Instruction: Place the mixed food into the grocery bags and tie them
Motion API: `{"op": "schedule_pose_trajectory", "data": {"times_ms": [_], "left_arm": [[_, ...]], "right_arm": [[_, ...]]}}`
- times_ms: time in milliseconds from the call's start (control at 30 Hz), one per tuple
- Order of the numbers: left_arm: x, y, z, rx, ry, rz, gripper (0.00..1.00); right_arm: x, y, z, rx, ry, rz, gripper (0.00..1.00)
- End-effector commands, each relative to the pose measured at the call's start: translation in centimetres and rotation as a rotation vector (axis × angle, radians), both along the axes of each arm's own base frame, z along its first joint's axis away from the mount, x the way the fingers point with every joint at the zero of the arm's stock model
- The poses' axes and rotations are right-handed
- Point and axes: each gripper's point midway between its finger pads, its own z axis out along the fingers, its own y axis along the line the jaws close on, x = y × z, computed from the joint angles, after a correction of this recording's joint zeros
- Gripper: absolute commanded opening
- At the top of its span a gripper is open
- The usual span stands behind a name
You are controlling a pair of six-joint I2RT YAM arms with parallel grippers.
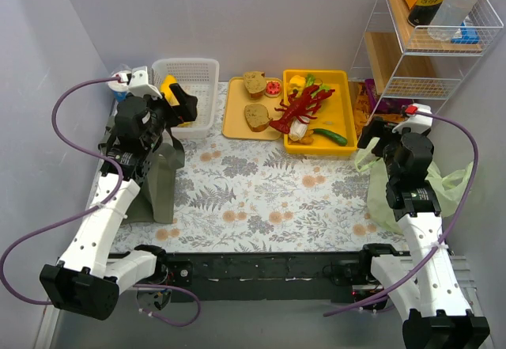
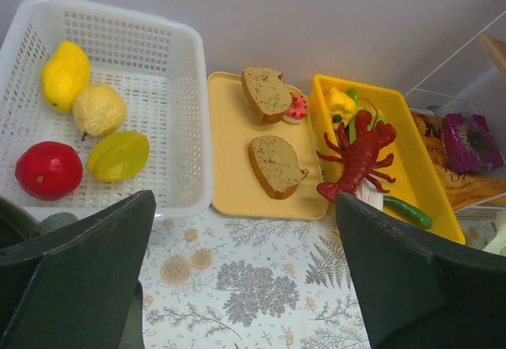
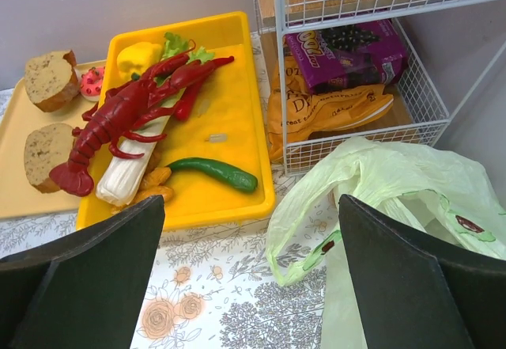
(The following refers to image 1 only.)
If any pale yellow flat tray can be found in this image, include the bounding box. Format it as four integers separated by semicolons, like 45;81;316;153
222;77;283;141

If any deep yellow plastic bin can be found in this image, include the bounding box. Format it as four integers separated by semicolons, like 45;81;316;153
282;69;357;157

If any white perforated plastic basket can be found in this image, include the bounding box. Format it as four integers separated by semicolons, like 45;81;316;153
150;58;221;140

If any yellow toy pepper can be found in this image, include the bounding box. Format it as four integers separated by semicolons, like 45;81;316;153
287;75;306;94

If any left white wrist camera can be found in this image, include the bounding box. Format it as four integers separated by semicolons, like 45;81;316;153
115;66;162;100

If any red toy lobster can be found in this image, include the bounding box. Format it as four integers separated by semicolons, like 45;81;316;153
269;85;335;134

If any light green plastic bag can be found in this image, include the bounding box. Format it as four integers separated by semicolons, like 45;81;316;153
354;143;473;233

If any purple candy bag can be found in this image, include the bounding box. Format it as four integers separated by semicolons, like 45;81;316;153
364;78;413;114

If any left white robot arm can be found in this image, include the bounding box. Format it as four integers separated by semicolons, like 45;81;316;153
40;84;198;321

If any bread slice front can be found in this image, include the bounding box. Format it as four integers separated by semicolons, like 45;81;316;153
244;104;272;132

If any yellow toy fruit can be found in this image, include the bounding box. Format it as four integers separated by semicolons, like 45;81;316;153
160;74;179;106

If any orange chips bag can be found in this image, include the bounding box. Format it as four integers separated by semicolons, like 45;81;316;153
349;82;403;137

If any bread slice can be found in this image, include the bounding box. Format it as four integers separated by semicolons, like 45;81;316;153
244;104;272;132
243;71;266;100

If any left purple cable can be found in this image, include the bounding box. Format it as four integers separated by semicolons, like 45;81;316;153
0;76;202;328

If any clear water bottle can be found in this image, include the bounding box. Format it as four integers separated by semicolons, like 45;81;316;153
427;0;478;41

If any olive green canvas bag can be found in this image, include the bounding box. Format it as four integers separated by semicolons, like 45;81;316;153
124;132;185;224

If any white toy radish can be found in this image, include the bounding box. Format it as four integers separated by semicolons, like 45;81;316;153
288;119;308;142

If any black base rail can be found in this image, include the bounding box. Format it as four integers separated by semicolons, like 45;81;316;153
122;250;412;305

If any green toy cucumber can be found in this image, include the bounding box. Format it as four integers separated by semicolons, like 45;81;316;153
313;128;348;146

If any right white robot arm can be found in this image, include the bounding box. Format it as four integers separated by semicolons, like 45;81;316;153
358;116;489;348

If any white wire shelf rack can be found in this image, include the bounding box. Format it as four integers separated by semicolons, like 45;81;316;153
349;0;504;112

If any tissue roll in blue wrap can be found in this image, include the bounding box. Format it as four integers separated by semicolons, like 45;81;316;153
108;64;132;102

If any bread slice rear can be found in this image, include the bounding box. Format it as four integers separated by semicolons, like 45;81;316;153
243;71;266;100

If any blue snack box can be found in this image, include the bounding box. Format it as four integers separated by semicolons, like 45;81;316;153
450;21;480;44

